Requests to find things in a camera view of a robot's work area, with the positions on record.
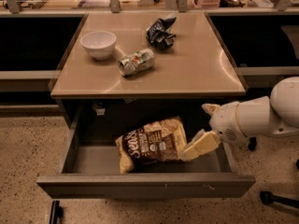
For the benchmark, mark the beige counter cabinet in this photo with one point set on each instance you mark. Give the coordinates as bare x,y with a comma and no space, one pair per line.
195,66

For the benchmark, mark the grey open top drawer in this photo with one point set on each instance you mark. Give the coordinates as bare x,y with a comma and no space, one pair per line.
90,165

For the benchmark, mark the white ceramic bowl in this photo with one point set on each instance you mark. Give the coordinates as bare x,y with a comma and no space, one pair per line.
99,44

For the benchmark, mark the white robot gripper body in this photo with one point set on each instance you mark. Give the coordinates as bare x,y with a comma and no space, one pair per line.
224,121

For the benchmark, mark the black chair base leg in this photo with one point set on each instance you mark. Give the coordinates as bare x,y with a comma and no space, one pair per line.
268,197

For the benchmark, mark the brown chip bag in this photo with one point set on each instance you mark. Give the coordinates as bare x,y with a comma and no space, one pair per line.
159,141

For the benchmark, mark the black object at floor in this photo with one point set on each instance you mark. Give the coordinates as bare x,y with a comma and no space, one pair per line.
56,212

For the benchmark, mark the black chair caster leg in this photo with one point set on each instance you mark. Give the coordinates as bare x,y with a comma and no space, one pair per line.
252,144

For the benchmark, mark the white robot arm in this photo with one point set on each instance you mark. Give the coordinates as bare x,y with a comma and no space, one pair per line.
276,115

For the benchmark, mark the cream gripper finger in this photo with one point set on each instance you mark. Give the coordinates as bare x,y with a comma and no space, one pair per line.
202,143
210,109

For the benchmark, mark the crumpled blue chip bag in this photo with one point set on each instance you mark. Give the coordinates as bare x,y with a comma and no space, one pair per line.
159,35

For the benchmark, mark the crushed green white can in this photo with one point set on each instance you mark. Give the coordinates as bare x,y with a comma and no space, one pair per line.
135,63

